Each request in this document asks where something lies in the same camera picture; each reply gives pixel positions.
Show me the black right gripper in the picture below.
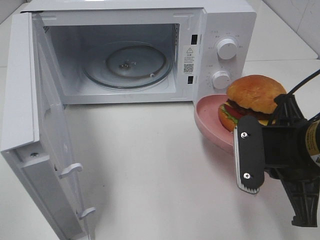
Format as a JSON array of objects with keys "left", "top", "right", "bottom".
[{"left": 262, "top": 94, "right": 320, "bottom": 227}]

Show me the glass microwave turntable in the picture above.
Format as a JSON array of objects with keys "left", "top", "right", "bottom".
[{"left": 82, "top": 41, "right": 173, "bottom": 90}]

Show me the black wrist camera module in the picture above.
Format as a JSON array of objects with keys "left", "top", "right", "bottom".
[{"left": 233, "top": 115, "right": 265, "bottom": 195}]

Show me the white timer knob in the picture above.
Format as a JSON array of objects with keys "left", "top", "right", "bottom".
[{"left": 211, "top": 71, "right": 231, "bottom": 90}]

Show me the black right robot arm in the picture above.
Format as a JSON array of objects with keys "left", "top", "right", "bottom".
[{"left": 262, "top": 94, "right": 320, "bottom": 228}]

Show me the white microwave door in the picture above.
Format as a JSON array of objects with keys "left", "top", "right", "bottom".
[{"left": 0, "top": 11, "right": 96, "bottom": 240}]

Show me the pink speckled plate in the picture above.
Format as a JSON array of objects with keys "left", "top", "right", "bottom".
[{"left": 194, "top": 94, "right": 234, "bottom": 155}]

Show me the burger with lettuce and cheese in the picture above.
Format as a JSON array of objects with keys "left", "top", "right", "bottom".
[{"left": 218, "top": 74, "right": 287, "bottom": 132}]

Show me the white microwave oven body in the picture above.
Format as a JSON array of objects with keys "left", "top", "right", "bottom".
[{"left": 20, "top": 0, "right": 257, "bottom": 105}]

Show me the upper white power knob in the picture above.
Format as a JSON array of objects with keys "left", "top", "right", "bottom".
[{"left": 217, "top": 37, "right": 238, "bottom": 60}]

